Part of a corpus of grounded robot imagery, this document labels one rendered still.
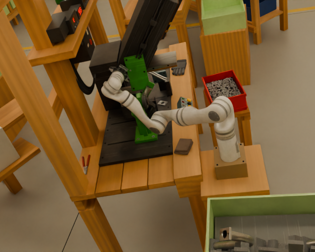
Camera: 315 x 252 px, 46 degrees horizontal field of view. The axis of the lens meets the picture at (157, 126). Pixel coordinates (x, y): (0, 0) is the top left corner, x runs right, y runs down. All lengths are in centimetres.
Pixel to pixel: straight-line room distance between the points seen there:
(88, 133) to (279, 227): 116
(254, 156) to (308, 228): 48
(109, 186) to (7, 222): 166
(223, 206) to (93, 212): 75
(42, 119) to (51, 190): 187
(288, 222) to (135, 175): 78
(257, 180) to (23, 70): 116
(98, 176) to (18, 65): 78
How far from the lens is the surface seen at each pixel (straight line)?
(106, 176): 204
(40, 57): 189
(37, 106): 167
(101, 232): 223
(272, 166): 312
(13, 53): 157
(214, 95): 240
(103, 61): 234
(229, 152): 179
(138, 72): 223
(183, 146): 198
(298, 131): 343
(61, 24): 193
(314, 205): 171
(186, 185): 190
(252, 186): 184
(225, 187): 185
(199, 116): 170
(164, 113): 192
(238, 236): 130
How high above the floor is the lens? 222
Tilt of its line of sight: 36 degrees down
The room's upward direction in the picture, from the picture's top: 16 degrees counter-clockwise
